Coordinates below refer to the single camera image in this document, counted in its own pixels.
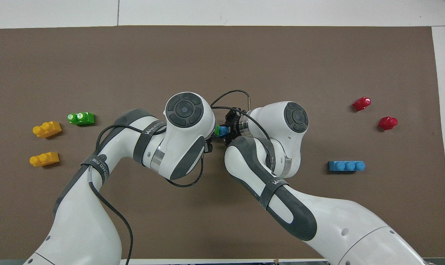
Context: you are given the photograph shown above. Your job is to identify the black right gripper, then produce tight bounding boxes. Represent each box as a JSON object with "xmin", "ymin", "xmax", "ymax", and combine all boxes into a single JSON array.
[{"xmin": 222, "ymin": 107, "xmax": 247, "ymax": 145}]

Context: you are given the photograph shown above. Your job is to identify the green block with printed studs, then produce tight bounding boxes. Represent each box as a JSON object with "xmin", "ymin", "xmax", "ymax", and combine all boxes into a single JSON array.
[{"xmin": 67, "ymin": 112, "xmax": 95, "ymax": 126}]

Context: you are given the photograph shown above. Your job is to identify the red single-stud block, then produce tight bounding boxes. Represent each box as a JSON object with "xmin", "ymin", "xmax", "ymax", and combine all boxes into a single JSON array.
[
  {"xmin": 352, "ymin": 97, "xmax": 372, "ymax": 112},
  {"xmin": 378, "ymin": 116, "xmax": 398, "ymax": 131}
]

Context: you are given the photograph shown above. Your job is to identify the yellow two-stud block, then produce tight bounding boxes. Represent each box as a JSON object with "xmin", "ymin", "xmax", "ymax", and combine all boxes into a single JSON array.
[
  {"xmin": 29, "ymin": 152, "xmax": 60, "ymax": 167},
  {"xmin": 32, "ymin": 121, "xmax": 62, "ymax": 138}
]

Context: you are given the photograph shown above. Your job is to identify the brown paper table mat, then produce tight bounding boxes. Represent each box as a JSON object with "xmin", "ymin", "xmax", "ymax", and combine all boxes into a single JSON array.
[{"xmin": 0, "ymin": 25, "xmax": 445, "ymax": 260}]

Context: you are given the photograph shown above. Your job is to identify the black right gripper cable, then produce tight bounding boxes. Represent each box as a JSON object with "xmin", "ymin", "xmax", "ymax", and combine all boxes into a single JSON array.
[{"xmin": 210, "ymin": 89, "xmax": 271, "ymax": 142}]

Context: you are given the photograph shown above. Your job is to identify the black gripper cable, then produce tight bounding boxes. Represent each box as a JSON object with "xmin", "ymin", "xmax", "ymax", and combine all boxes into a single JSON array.
[
  {"xmin": 88, "ymin": 124, "xmax": 205, "ymax": 265},
  {"xmin": 210, "ymin": 89, "xmax": 271, "ymax": 142}
]

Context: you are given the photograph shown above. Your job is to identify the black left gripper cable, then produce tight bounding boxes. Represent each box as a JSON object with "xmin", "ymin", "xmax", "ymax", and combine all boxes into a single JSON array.
[{"xmin": 88, "ymin": 124, "xmax": 205, "ymax": 265}]

